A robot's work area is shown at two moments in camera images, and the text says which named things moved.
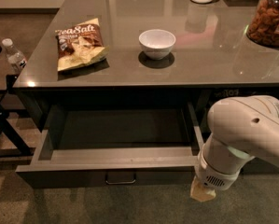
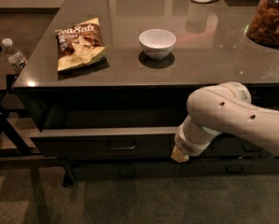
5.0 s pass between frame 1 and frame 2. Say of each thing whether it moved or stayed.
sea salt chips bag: stayed
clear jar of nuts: stayed
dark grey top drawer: moved
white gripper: moved
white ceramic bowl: stayed
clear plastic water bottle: stayed
